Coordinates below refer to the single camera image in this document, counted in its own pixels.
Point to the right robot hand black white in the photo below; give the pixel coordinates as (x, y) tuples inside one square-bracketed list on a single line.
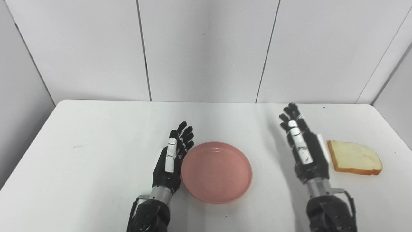
[(304, 151)]

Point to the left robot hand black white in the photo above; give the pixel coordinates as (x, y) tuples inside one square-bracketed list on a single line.
[(172, 161)]

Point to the slice of bread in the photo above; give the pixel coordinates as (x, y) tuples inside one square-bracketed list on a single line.
[(354, 158)]

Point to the pink plate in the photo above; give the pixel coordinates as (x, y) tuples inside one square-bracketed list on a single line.
[(216, 172)]

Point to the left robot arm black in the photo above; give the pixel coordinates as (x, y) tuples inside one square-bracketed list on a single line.
[(151, 212)]

